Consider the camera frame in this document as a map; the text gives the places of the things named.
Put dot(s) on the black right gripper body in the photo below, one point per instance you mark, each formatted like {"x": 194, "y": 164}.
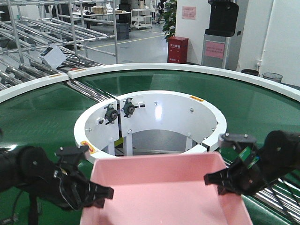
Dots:
{"x": 245, "y": 175}

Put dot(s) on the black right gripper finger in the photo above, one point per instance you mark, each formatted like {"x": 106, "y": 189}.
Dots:
{"x": 219, "y": 178}

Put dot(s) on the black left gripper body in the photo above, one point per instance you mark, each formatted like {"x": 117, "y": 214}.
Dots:
{"x": 73, "y": 190}

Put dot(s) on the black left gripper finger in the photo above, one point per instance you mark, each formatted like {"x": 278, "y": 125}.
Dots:
{"x": 98, "y": 194}

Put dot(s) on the pink plastic bin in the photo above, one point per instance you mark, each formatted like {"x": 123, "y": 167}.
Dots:
{"x": 163, "y": 190}

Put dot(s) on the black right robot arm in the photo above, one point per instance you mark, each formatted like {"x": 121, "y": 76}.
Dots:
{"x": 279, "y": 155}

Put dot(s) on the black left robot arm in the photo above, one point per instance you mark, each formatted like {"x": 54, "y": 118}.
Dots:
{"x": 29, "y": 169}

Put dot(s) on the black waste bin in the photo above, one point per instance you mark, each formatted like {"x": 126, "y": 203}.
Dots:
{"x": 250, "y": 72}

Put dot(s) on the white shelf cart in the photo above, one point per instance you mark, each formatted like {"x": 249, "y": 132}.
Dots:
{"x": 141, "y": 19}

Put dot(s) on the steel conveyor rollers right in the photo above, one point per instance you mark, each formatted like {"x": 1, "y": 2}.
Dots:
{"x": 284, "y": 197}

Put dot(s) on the mesh waste basket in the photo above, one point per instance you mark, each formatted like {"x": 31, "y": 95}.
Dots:
{"x": 273, "y": 76}

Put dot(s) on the white control box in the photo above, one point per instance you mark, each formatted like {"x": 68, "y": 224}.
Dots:
{"x": 52, "y": 56}

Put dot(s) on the red fire equipment box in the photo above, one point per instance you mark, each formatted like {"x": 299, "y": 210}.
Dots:
{"x": 177, "y": 49}

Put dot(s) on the green potted plant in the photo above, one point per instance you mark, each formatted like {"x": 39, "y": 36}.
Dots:
{"x": 169, "y": 15}

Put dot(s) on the metal roller rack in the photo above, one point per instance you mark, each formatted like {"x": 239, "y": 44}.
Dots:
{"x": 58, "y": 32}

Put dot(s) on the grey black standing machine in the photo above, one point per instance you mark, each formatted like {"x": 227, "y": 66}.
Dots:
{"x": 222, "y": 26}

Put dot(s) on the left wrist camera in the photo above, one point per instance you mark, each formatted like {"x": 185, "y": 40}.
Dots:
{"x": 72, "y": 155}

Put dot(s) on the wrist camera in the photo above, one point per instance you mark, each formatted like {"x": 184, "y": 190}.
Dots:
{"x": 227, "y": 140}
{"x": 72, "y": 155}

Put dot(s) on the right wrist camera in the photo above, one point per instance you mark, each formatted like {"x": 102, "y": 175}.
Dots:
{"x": 227, "y": 140}

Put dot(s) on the white outer guard rail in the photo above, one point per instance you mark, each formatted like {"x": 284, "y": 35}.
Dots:
{"x": 265, "y": 83}

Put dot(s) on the white guard rail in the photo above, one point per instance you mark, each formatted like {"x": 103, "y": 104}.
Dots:
{"x": 265, "y": 83}
{"x": 19, "y": 89}

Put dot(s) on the white left guard rail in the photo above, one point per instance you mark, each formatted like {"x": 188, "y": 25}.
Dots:
{"x": 19, "y": 89}

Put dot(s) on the pink wall notice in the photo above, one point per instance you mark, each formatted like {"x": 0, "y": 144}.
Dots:
{"x": 188, "y": 12}

